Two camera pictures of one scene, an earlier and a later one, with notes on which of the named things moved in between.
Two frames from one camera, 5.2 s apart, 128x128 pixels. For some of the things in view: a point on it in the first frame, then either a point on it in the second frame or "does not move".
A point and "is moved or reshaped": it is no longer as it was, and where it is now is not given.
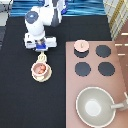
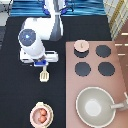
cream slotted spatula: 42,58 is moved or reshaped
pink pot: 41,71 to 41,115
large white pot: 96,108 does not move
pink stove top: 102,68 does not move
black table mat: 29,103 does not move
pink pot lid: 81,45 does not move
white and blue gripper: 41,47 to 40,63
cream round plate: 41,71 to 51,115
